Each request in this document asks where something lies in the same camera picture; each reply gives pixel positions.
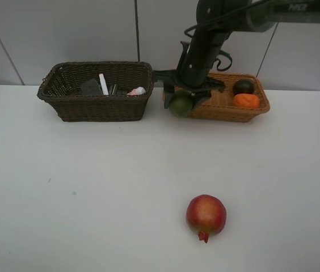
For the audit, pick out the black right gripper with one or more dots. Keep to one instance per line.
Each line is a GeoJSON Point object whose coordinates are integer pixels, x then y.
{"type": "Point", "coordinates": [192, 71]}

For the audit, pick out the green avocado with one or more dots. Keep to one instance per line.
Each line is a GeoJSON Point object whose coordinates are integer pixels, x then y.
{"type": "Point", "coordinates": [181, 103]}

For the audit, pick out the pink bottle white cap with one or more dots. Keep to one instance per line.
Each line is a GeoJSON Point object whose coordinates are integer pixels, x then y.
{"type": "Point", "coordinates": [137, 91]}

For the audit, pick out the dark purple mangosteen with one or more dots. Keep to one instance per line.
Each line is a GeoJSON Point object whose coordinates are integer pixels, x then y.
{"type": "Point", "coordinates": [243, 86]}

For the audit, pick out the orange tangerine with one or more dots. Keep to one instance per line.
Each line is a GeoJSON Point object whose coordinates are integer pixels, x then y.
{"type": "Point", "coordinates": [246, 100]}

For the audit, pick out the dark green pump bottle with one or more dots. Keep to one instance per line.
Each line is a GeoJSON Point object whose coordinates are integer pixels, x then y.
{"type": "Point", "coordinates": [114, 89]}

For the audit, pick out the white marker red cap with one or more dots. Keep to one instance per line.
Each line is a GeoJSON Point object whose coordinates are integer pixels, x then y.
{"type": "Point", "coordinates": [103, 84]}

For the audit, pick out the black whiteboard eraser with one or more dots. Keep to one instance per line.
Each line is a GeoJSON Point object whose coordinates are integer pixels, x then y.
{"type": "Point", "coordinates": [91, 88]}

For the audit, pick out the red pomegranate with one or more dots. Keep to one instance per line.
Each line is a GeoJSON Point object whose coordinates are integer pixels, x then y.
{"type": "Point", "coordinates": [206, 215]}

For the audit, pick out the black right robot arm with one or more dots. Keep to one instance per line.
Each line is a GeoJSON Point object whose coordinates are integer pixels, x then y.
{"type": "Point", "coordinates": [249, 16]}

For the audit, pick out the orange wicker basket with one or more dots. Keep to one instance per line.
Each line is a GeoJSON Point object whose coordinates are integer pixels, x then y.
{"type": "Point", "coordinates": [220, 105]}

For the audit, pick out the dark brown wicker basket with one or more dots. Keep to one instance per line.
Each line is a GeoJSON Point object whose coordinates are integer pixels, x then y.
{"type": "Point", "coordinates": [61, 89]}

